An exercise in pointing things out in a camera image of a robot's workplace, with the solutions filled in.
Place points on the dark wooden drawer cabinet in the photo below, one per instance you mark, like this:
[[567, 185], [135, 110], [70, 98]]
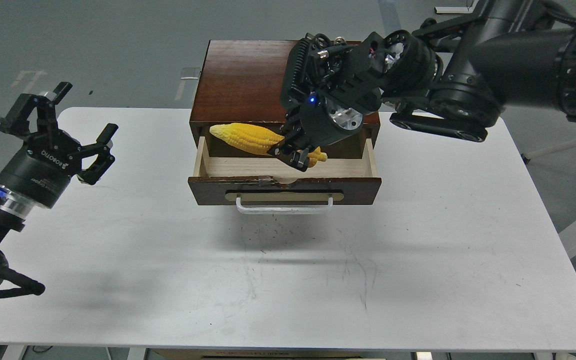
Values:
[[240, 82]]

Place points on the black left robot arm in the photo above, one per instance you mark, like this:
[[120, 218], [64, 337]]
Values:
[[14, 208]]

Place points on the white stand base background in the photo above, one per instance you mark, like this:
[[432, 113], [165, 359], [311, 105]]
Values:
[[455, 10]]

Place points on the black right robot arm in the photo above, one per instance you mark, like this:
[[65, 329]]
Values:
[[451, 78]]

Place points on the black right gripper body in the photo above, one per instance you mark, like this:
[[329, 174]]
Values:
[[320, 122]]

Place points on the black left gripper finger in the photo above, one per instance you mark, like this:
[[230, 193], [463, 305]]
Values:
[[101, 149], [17, 123]]

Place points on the yellow corn cob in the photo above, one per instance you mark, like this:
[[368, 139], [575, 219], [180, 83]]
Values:
[[250, 138]]

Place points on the wooden drawer with white handle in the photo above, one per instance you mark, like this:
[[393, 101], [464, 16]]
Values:
[[223, 174]]

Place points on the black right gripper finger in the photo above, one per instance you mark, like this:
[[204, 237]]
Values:
[[294, 136], [295, 157]]

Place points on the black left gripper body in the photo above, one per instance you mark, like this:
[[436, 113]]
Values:
[[41, 170]]

